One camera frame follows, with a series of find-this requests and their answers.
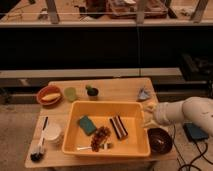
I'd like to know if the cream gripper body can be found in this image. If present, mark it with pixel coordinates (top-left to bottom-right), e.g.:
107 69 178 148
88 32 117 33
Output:
142 102 158 128

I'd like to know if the silver fork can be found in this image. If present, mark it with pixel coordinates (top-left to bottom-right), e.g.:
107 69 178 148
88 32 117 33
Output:
76 143 113 150

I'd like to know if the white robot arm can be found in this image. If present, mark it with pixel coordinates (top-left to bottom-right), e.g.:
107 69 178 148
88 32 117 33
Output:
142 97 213 136

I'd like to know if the dark purple bowl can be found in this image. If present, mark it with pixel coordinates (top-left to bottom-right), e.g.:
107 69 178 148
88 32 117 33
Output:
148 128 172 154

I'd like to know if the white bowl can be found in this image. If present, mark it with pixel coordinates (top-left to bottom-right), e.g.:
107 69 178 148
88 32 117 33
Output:
44 123 62 144

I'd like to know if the orange bowl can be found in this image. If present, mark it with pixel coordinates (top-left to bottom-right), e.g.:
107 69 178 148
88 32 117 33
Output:
36 85 62 106

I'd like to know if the blue crumpled cloth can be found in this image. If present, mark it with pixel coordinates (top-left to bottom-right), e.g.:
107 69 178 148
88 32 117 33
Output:
137 88 150 101

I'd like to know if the striped brown block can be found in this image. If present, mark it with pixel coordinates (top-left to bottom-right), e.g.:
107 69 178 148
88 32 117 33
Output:
110 115 128 140

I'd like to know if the blue box on floor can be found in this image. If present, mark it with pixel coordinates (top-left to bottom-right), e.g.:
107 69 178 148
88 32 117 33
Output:
183 123 209 141

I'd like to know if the bunch of dark grapes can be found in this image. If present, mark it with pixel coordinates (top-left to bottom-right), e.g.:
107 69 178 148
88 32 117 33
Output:
91 126 111 152

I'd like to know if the small potted cactus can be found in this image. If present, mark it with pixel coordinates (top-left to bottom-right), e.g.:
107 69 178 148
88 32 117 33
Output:
85 85 99 100

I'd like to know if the green sponge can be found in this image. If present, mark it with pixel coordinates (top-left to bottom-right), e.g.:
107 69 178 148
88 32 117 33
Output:
78 116 96 136

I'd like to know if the green cup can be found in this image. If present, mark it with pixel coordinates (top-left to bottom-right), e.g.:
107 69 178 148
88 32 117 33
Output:
64 87 77 102

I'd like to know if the yellow corn cob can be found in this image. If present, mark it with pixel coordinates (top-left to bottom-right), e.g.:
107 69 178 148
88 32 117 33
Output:
41 93 61 101

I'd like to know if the wooden table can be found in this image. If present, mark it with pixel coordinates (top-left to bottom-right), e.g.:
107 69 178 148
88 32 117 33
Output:
25 78 177 169

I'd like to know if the black dish brush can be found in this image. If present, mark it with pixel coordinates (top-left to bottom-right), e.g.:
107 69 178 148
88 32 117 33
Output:
30 118 48 162

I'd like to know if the black cable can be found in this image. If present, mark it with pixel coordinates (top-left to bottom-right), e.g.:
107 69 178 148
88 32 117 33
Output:
171 123 213 171

